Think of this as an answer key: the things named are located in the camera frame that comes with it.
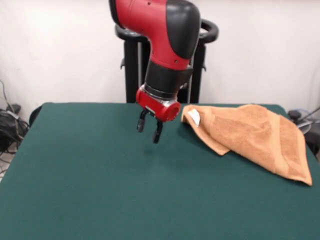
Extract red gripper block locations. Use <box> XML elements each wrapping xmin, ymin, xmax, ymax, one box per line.
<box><xmin>135</xmin><ymin>84</ymin><xmax>182</xmax><ymax>145</ymax></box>

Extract orange terry towel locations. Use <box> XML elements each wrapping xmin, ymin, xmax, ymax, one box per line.
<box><xmin>180</xmin><ymin>103</ymin><xmax>313</xmax><ymax>187</ymax></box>

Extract dark green table cloth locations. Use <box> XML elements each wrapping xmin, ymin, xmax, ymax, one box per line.
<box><xmin>0</xmin><ymin>101</ymin><xmax>320</xmax><ymax>240</ymax></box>

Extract small black device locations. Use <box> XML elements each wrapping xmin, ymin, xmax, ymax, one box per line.
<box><xmin>287</xmin><ymin>110</ymin><xmax>303</xmax><ymax>120</ymax></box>
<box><xmin>6</xmin><ymin>103</ymin><xmax>22</xmax><ymax>114</ymax></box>

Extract grey round base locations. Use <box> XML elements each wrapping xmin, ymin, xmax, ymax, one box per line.
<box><xmin>297</xmin><ymin>119</ymin><xmax>313</xmax><ymax>136</ymax></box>

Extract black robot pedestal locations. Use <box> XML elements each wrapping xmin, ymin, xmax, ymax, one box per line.
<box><xmin>114</xmin><ymin>17</ymin><xmax>220</xmax><ymax>104</ymax></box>

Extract black cable tangle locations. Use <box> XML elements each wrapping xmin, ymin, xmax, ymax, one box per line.
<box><xmin>0</xmin><ymin>79</ymin><xmax>30</xmax><ymax>176</ymax></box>

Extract grey and blue cables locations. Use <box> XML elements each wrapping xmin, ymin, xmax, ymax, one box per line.
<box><xmin>292</xmin><ymin>106</ymin><xmax>320</xmax><ymax>121</ymax></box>

